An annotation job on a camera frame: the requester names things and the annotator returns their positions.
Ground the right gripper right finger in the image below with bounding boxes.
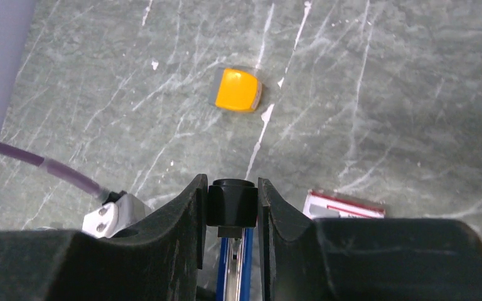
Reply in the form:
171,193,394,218
258,178,482,300

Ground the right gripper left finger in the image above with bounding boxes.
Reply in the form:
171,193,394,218
0,174,208,300

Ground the red white staple box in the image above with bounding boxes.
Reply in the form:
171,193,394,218
302,190,386,219

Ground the blue stapler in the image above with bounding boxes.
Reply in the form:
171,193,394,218
206,179,258,301

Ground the orange cube block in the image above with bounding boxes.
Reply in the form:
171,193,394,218
208,67,263,112

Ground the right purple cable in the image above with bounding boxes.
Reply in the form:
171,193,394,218
0,135,113,204

